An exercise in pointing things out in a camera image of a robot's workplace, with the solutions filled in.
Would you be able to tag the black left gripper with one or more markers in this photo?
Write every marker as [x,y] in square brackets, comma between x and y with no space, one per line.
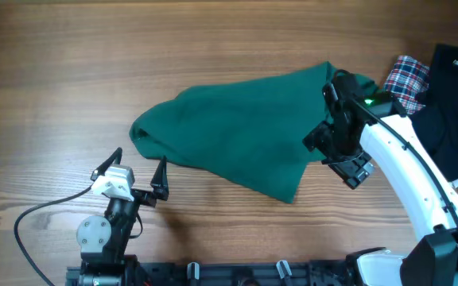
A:
[157,183]

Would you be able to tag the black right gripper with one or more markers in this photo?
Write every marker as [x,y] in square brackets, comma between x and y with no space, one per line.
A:
[351,168]

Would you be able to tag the green cloth bag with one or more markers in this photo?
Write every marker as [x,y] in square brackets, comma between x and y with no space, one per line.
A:
[249,132]

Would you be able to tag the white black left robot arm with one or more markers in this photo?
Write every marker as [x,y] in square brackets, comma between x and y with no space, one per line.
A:
[103,238]

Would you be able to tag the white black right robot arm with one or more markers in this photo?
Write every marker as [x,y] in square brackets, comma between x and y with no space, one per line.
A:
[364,131]

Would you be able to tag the plaid checkered shirt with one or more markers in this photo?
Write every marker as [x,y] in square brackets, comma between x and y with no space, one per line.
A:
[407,79]

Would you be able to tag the dark navy garment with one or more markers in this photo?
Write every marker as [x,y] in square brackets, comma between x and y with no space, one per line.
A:
[436,125]

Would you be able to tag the black aluminium mounting rail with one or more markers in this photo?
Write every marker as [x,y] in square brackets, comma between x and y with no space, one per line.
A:
[330,272]

